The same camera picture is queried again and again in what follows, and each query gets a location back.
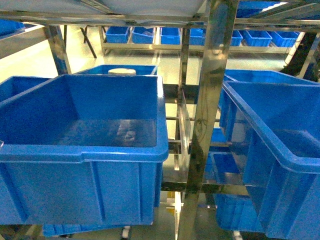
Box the large blue bin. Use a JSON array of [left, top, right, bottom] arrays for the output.
[[220, 81, 320, 240], [0, 74, 169, 225]]

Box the large blue bin left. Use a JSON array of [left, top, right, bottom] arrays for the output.
[[0, 74, 169, 225]]

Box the large blue bin right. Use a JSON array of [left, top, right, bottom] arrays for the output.
[[220, 81, 320, 240]]

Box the stainless steel upright post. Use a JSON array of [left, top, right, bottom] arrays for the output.
[[177, 0, 239, 240]]

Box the white round lid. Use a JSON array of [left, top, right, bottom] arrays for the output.
[[107, 68, 137, 76]]

